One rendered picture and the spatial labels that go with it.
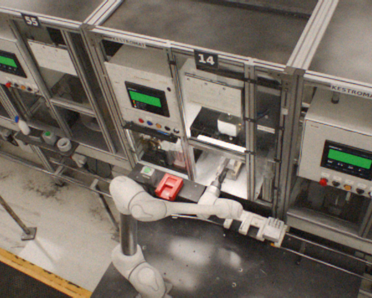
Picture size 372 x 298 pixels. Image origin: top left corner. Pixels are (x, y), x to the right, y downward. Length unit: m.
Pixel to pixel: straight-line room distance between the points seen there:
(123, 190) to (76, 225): 1.85
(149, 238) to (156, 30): 1.43
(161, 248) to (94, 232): 1.13
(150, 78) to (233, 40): 0.49
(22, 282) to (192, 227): 1.64
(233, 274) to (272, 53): 1.44
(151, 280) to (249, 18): 1.52
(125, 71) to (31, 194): 2.32
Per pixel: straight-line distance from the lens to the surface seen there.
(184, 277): 2.85
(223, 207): 2.51
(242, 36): 2.14
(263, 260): 2.87
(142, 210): 2.14
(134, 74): 2.35
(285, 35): 2.14
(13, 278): 4.03
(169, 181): 2.89
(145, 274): 2.60
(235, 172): 2.85
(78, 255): 3.89
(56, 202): 4.25
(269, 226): 2.70
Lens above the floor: 3.29
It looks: 51 degrees down
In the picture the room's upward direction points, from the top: 11 degrees counter-clockwise
